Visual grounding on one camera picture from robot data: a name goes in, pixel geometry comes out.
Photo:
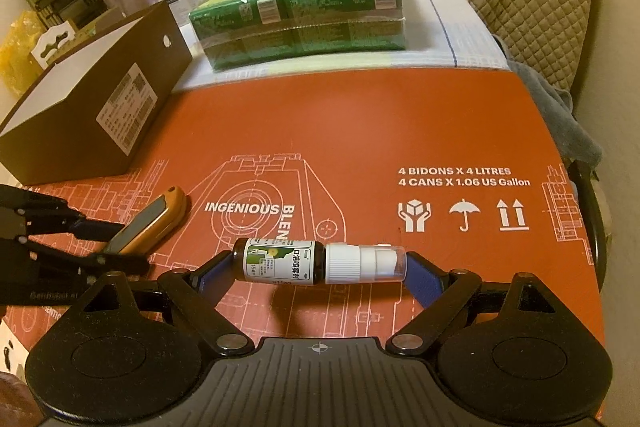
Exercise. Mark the brown cardboard shoe box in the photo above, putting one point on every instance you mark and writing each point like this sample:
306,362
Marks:
60,147

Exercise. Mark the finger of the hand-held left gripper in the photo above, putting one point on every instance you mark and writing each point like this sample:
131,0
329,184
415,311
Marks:
120,264
90,227

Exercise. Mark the white cardboard carrier box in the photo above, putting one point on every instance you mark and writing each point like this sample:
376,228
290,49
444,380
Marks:
55,44

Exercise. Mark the yellow plastic bag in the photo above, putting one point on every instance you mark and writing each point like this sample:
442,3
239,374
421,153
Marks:
17,52

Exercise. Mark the red printed cardboard sheet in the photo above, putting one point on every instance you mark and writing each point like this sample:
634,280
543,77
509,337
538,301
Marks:
350,132

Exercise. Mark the green tissue pack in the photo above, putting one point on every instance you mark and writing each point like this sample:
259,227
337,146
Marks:
300,22

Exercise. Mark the orange utility knife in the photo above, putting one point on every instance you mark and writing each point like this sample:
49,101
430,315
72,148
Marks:
155,217

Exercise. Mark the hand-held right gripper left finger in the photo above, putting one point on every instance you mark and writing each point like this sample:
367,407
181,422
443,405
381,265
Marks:
222,274

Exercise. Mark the brown spray bottle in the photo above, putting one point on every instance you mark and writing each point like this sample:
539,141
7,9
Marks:
280,262

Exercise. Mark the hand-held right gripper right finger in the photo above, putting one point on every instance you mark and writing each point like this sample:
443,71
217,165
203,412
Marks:
425,282

